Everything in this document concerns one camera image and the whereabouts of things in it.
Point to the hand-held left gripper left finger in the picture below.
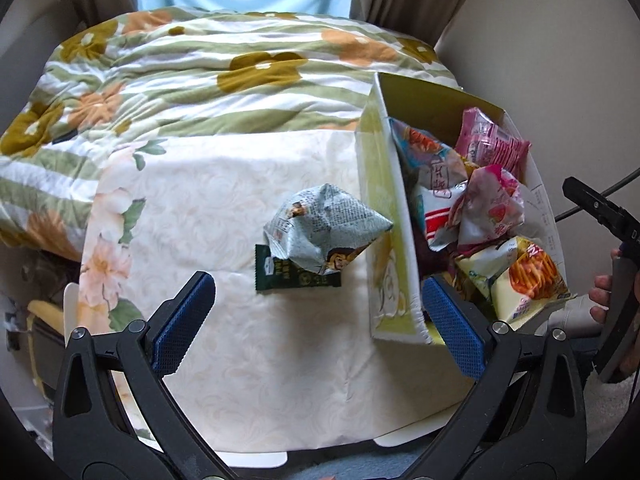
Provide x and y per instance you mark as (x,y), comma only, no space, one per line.
(182,325)

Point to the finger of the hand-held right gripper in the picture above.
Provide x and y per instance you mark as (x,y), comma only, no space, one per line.
(600,207)

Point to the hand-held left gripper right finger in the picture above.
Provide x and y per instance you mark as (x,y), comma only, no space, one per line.
(452,330)

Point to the yellow green cardboard box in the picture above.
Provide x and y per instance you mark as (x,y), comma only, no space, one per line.
(390,200)

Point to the grey snack bag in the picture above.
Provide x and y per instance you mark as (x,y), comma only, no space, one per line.
(330,220)

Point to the person's right hand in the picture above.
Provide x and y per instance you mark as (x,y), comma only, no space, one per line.
(600,295)

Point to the pale yellow snack bag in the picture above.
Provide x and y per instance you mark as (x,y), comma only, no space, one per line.
(482,270)

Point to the cream orange snack bag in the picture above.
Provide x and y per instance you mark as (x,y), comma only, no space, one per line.
(535,280)

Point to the white fluffy rug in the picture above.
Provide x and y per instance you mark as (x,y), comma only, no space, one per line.
(607,410)

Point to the pink white snack bag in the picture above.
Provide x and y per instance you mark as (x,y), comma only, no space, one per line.
(492,210)

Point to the white red snack bag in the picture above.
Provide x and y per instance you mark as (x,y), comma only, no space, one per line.
(435,215)

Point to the dark green snack packet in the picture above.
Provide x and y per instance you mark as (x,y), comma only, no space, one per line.
(290,277)

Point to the pink snack packet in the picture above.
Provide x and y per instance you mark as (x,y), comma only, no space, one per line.
(492,145)

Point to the cream floral tablecloth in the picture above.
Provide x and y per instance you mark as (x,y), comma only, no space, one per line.
(225,200)

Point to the blue orange snack bag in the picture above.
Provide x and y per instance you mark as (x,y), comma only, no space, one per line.
(425,150)

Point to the floral striped quilt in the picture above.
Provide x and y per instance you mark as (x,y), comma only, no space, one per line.
(200,85)

